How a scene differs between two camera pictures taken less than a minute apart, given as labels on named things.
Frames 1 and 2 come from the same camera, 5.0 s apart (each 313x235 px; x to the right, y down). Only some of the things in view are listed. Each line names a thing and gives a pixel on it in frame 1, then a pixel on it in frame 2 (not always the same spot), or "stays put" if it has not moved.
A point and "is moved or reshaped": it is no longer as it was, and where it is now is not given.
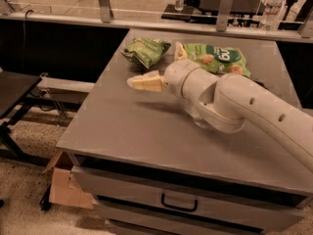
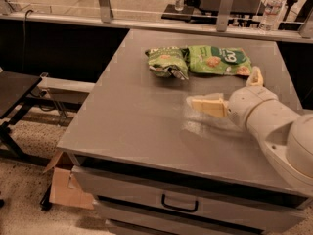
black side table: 16,91 stays put
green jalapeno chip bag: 147,52 is moved or reshaped
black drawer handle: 180,208 stays put
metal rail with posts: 224,22 stays put
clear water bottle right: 269,21 stays put
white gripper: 174,76 -> 245,104
